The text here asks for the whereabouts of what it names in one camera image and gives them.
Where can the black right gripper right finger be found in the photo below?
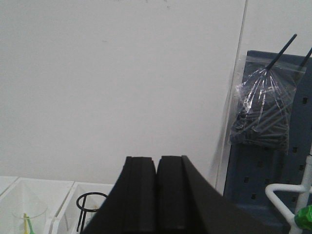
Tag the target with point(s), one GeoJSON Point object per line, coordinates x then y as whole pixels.
{"type": "Point", "coordinates": [188, 204]}

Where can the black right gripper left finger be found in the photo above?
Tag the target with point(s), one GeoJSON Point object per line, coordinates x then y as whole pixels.
{"type": "Point", "coordinates": [130, 207]}

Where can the blue pegboard drying rack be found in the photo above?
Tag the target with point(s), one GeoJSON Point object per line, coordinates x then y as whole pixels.
{"type": "Point", "coordinates": [251, 168]}

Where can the right white storage bin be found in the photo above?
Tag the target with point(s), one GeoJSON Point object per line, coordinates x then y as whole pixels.
{"type": "Point", "coordinates": [69, 219]}

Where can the white storage bin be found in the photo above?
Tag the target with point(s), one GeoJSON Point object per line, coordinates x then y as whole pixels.
{"type": "Point", "coordinates": [69, 219]}
{"type": "Point", "coordinates": [52, 193]}
{"type": "Point", "coordinates": [7, 182]}

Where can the middle white storage bin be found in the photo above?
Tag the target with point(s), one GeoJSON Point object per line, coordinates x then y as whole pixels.
{"type": "Point", "coordinates": [52, 193]}

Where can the yellow green droppers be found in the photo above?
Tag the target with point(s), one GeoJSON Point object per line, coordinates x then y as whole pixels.
{"type": "Point", "coordinates": [27, 225]}

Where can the plastic bag of pegs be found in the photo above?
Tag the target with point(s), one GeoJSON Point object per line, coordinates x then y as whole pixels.
{"type": "Point", "coordinates": [265, 100]}

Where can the left white storage bin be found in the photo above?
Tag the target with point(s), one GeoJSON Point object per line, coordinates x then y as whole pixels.
{"type": "Point", "coordinates": [7, 182]}

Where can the black wire tripod stand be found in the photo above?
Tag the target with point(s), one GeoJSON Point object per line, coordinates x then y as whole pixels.
{"type": "Point", "coordinates": [88, 207]}

